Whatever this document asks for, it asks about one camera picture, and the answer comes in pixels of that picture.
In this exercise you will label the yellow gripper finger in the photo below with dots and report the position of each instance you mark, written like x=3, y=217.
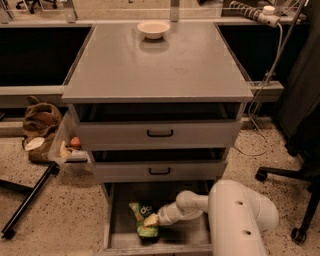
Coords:
x=151, y=220

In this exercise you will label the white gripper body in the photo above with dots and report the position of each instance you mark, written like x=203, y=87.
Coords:
x=164, y=215

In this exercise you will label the green rice chip bag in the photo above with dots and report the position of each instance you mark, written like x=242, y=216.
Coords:
x=142, y=210

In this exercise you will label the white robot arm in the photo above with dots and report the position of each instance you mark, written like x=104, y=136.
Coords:
x=237, y=216

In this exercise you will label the bottom grey drawer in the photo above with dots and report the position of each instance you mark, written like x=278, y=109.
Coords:
x=185, y=238

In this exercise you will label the grey drawer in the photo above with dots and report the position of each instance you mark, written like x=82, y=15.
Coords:
x=185, y=238
x=149, y=135
x=159, y=164

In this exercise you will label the middle grey drawer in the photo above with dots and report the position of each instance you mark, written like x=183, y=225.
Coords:
x=159, y=164

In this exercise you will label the grey drawer cabinet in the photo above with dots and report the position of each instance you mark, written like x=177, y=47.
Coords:
x=188, y=74

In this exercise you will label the top grey drawer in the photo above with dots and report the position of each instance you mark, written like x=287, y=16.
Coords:
x=149, y=135

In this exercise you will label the brown paper bag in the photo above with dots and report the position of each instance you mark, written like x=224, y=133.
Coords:
x=40, y=124

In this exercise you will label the red fruit in bin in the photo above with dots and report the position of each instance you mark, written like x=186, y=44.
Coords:
x=75, y=143

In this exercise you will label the clear plastic bin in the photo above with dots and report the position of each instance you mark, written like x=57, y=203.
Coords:
x=69, y=158

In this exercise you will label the black stand leg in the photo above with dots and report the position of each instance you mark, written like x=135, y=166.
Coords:
x=30, y=194

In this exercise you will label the white ceramic bowl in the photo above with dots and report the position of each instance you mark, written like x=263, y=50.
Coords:
x=153, y=30

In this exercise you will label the white power strip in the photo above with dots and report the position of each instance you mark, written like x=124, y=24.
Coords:
x=265, y=16

